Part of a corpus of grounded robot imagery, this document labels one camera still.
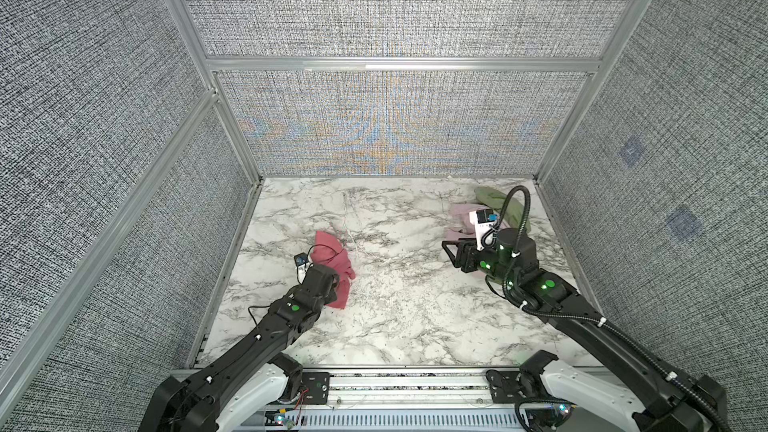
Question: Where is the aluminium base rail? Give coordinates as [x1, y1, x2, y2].
[152, 365, 673, 432]

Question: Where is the aluminium enclosure frame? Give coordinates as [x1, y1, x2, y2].
[1, 0, 650, 418]

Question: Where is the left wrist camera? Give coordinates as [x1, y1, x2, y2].
[294, 252, 310, 269]

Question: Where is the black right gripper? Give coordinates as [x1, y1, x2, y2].
[442, 235, 520, 292]

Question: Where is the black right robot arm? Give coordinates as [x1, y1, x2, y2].
[441, 228, 730, 431]

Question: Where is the dark pink cloth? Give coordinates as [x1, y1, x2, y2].
[309, 231, 356, 310]

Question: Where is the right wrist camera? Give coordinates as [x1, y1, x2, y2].
[469, 208, 498, 251]

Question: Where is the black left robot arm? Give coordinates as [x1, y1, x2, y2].
[139, 265, 339, 431]

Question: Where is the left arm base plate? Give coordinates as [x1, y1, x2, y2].
[271, 372, 331, 407]

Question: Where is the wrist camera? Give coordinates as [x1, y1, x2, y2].
[469, 208, 498, 251]
[294, 252, 310, 269]

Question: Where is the green cloth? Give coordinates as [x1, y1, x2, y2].
[474, 186, 524, 227]

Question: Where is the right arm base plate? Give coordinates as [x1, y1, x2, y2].
[485, 369, 541, 404]

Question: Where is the light pink cloth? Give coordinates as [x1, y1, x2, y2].
[444, 203, 485, 241]

